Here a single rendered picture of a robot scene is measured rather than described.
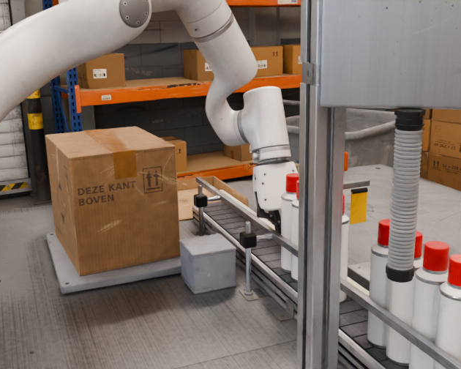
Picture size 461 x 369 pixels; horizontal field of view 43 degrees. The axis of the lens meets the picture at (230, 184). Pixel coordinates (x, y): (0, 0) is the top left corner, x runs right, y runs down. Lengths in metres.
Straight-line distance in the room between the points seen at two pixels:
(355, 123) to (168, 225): 2.81
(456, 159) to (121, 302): 3.60
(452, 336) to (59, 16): 0.72
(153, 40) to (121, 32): 4.60
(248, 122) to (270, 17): 4.83
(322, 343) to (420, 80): 0.40
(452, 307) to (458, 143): 3.76
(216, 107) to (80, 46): 0.38
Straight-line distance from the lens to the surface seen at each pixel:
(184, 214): 1.76
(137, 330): 1.15
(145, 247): 1.37
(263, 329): 1.13
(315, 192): 0.78
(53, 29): 0.96
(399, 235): 0.73
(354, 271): 1.27
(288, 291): 1.17
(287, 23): 6.25
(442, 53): 0.71
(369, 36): 0.71
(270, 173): 1.25
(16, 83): 0.96
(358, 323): 1.07
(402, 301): 0.91
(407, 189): 0.72
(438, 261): 0.86
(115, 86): 4.64
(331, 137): 0.79
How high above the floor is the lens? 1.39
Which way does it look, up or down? 16 degrees down
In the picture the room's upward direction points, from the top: 1 degrees counter-clockwise
